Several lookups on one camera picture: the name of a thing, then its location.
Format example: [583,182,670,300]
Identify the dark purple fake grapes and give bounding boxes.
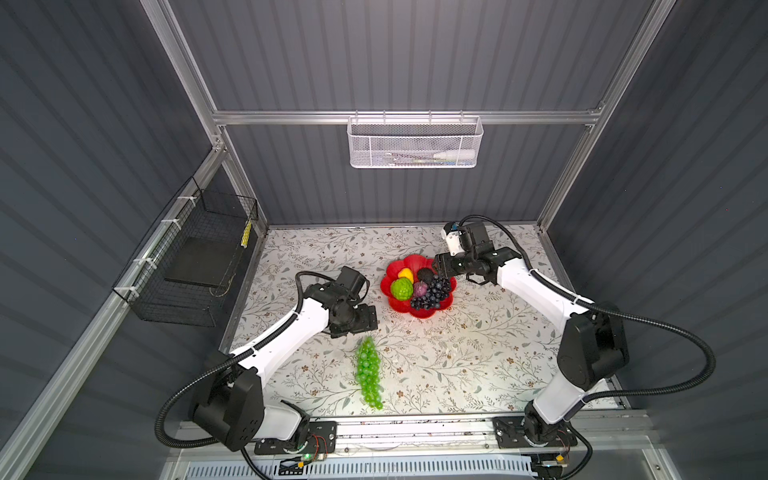
[410,277,453,310]

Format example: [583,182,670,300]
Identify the green fake grapes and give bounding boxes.
[356,336,383,410]

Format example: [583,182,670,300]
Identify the dark fake avocado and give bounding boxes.
[417,268,435,285]

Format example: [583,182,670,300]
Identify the green fake custard apple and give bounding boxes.
[390,277,414,301]

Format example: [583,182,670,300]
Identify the red flower-shaped fruit bowl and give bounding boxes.
[380,254,457,319]

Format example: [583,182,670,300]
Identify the yellow fake lemon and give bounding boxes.
[398,268,414,283]

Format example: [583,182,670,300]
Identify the purple fake fruit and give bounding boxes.
[413,281,428,298]

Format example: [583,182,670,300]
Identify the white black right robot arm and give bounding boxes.
[433,247,629,446]

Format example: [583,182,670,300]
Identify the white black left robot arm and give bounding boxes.
[190,279,378,451]

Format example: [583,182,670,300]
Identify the white marker pen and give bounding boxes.
[432,149,477,163]

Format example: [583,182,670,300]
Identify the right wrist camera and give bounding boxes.
[442,222,494,257]

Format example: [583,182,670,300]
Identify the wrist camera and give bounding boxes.
[335,266,369,299]
[442,222,494,257]

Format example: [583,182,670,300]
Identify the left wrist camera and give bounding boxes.
[335,266,369,299]

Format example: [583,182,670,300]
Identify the right black corrugated cable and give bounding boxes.
[457,214,717,404]

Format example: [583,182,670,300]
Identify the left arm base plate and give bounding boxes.
[253,420,338,456]

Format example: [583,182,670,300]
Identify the white wire mesh basket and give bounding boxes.
[346,114,484,169]

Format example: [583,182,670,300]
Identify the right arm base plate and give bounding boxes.
[491,416,579,449]

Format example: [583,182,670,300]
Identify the black wire basket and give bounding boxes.
[113,182,259,328]

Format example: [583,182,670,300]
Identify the aluminium front rail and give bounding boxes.
[173,410,655,460]

